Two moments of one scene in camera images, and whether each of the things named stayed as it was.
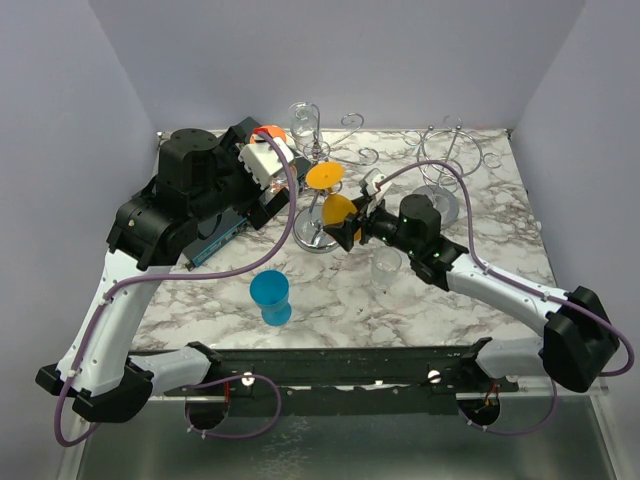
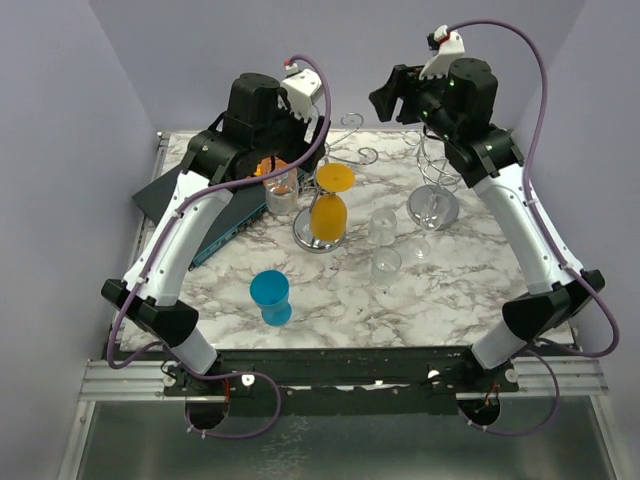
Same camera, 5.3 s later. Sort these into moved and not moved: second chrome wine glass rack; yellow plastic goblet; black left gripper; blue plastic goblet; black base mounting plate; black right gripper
Moved: black left gripper; yellow plastic goblet; black right gripper
Not moved: blue plastic goblet; black base mounting plate; second chrome wine glass rack
